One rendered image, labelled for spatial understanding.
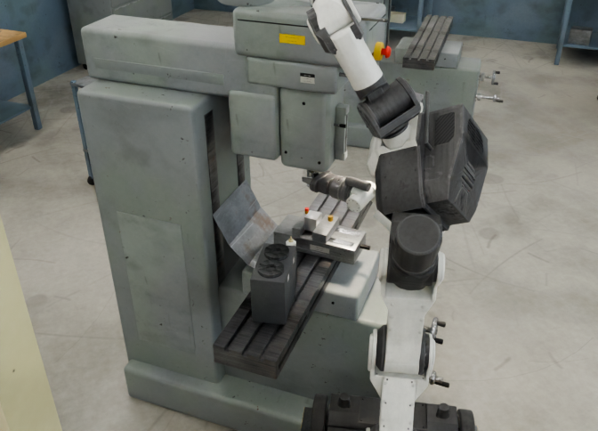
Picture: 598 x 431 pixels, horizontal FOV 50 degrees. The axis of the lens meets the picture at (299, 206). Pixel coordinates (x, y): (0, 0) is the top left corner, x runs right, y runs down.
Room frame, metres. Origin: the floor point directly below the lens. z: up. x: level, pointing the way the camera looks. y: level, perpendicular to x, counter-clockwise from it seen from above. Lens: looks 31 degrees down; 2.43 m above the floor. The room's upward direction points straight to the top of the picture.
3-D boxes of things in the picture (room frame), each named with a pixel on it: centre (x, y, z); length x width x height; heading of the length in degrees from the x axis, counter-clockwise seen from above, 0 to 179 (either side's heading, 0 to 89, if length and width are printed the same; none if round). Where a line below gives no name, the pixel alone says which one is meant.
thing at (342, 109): (2.14, -0.16, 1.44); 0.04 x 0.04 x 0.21; 69
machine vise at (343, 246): (2.18, -0.08, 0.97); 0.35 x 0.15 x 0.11; 67
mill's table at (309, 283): (2.14, -0.04, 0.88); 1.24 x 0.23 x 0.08; 159
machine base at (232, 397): (2.27, 0.18, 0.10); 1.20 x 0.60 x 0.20; 69
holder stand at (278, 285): (1.81, 0.09, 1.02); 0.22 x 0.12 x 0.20; 170
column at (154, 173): (2.40, 0.52, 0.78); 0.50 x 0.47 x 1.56; 69
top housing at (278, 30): (2.19, -0.04, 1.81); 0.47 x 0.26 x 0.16; 69
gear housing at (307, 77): (2.20, -0.01, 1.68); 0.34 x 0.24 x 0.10; 69
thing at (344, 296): (2.18, -0.05, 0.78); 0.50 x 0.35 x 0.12; 69
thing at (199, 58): (2.36, 0.41, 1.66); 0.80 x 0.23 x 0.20; 69
